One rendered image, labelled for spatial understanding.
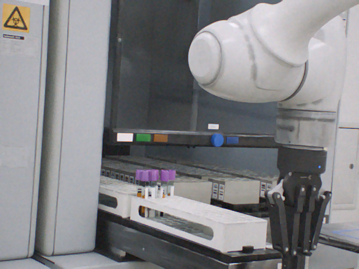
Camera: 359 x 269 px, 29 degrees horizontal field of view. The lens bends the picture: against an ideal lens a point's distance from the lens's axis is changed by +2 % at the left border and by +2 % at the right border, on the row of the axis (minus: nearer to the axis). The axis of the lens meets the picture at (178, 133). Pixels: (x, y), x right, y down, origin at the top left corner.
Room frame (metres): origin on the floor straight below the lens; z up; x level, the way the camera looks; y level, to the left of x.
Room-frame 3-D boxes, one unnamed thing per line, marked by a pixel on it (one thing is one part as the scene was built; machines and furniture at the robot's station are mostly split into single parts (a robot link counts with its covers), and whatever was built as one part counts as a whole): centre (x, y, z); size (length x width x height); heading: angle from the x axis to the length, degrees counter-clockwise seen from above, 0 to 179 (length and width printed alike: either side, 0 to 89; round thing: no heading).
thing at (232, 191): (1.64, -0.16, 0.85); 0.12 x 0.02 x 0.06; 126
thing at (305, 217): (1.09, -0.21, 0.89); 0.04 x 0.01 x 0.11; 36
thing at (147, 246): (1.40, 0.04, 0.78); 0.73 x 0.14 x 0.09; 37
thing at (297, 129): (1.08, -0.20, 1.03); 0.09 x 0.09 x 0.06
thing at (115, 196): (1.54, 0.15, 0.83); 0.30 x 0.10 x 0.06; 37
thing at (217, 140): (1.56, -0.09, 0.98); 0.03 x 0.01 x 0.03; 127
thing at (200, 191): (1.55, -0.03, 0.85); 0.12 x 0.02 x 0.06; 127
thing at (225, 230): (1.29, -0.04, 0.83); 0.30 x 0.10 x 0.06; 37
